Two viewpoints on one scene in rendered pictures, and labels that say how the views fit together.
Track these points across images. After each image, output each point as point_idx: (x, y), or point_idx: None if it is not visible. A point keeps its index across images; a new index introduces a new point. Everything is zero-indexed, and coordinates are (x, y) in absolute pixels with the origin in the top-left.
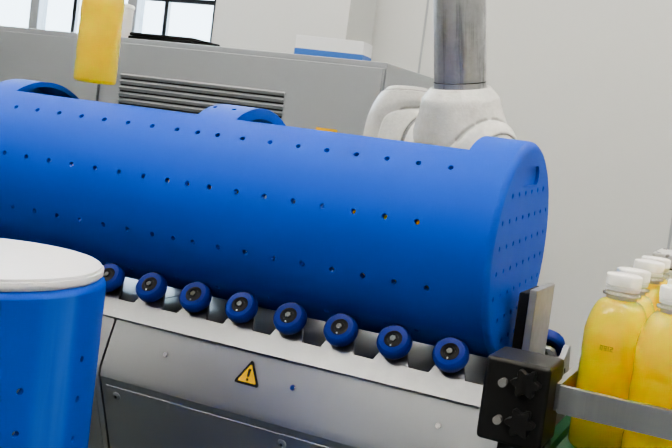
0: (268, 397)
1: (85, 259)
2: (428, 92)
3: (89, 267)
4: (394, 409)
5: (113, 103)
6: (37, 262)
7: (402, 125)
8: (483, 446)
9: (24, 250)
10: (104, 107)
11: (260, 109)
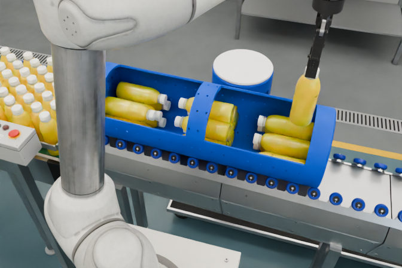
0: None
1: (222, 74)
2: (109, 180)
3: (217, 68)
4: None
5: (262, 93)
6: (228, 66)
7: (127, 224)
8: None
9: (238, 74)
10: (264, 93)
11: (198, 88)
